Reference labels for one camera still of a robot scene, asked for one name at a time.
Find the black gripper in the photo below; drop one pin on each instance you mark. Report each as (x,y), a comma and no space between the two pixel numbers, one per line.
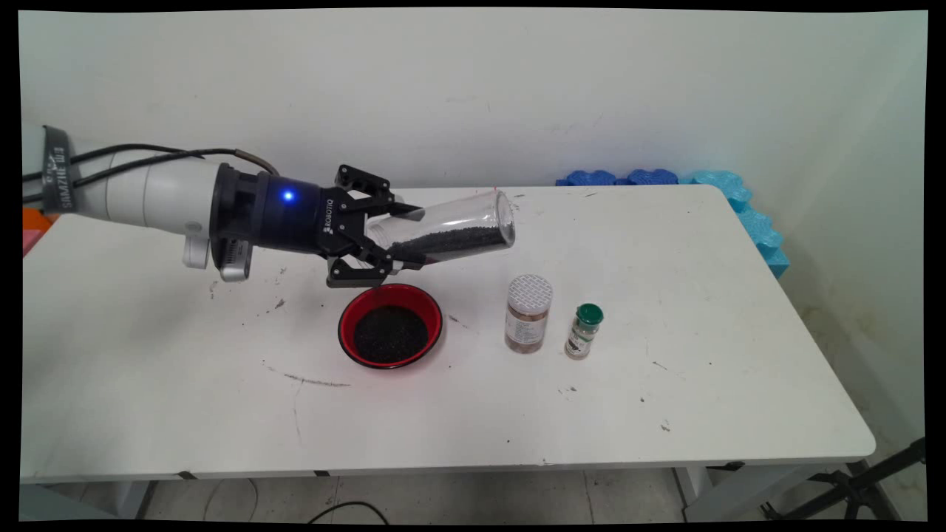
(288,218)

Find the black seeds heap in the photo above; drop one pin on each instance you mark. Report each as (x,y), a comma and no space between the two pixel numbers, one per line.
(390,334)
(451,240)

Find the clear plastic jar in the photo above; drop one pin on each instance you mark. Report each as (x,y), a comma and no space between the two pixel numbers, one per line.
(473,213)

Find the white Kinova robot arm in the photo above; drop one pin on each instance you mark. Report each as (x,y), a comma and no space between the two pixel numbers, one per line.
(148,192)

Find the red bowl black rim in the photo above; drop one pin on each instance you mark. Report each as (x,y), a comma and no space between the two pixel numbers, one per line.
(392,294)

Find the spice jar white patterned lid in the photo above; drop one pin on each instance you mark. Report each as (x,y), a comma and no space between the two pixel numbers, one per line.
(528,295)

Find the dark blue foam piece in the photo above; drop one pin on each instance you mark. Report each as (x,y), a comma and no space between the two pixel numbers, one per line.
(587,178)
(652,177)

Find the small spice bottle green cap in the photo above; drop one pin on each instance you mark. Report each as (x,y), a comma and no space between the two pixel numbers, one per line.
(589,315)

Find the pink block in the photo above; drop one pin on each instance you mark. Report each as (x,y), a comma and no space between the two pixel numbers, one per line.
(31,240)

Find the grey table leg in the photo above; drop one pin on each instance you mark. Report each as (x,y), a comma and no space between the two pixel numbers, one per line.
(140,499)

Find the light blue foam piece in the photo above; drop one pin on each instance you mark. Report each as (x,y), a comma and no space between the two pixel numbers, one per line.
(754,222)

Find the black tripod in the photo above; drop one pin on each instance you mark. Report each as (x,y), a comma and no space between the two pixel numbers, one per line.
(857,488)

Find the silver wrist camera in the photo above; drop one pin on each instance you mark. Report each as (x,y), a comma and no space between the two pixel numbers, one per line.
(235,258)

